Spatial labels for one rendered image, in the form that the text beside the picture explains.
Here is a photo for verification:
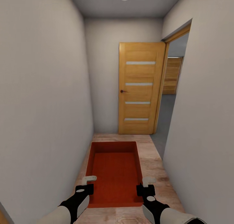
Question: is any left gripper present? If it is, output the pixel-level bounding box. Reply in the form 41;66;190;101
75;184;94;195

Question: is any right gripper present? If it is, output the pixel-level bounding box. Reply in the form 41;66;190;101
136;184;155;197

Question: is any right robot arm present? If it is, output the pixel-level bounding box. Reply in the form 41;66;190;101
136;178;206;224

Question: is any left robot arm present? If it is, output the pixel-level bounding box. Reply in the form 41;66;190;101
29;176;97;224

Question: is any storage box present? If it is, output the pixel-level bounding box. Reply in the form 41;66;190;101
85;141;144;208

